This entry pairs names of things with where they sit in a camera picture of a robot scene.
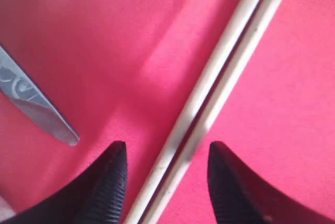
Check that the red scalloped table cloth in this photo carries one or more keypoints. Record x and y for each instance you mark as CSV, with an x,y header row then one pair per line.
x,y
123,69

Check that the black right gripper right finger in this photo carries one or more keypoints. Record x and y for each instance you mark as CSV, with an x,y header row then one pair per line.
x,y
239,195

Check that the metal table knife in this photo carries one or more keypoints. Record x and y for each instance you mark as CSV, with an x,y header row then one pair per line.
x,y
29,99

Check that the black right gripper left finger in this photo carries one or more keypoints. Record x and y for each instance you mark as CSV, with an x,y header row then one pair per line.
x,y
97,195

